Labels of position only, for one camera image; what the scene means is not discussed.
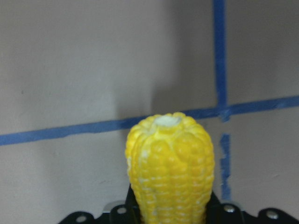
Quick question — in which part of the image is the yellow corn cob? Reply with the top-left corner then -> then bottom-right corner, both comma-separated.
125,112 -> 215,224

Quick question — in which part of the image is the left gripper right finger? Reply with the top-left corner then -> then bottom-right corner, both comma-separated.
206,192 -> 245,224

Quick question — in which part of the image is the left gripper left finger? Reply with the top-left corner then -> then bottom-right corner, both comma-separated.
103,186 -> 142,224

